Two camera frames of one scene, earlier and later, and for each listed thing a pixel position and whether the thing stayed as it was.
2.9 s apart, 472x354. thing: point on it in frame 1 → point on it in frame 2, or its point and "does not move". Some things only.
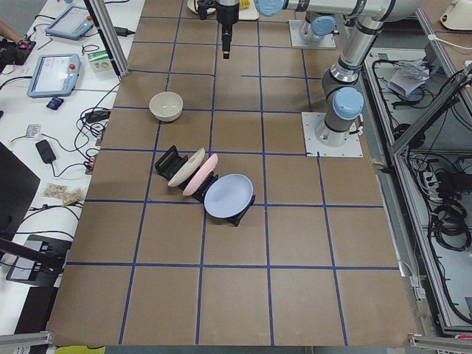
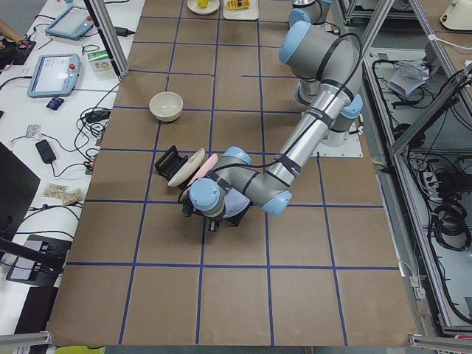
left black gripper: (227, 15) → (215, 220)
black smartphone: (45, 151) does not move
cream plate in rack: (189, 168) does not move
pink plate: (203, 174) does not move
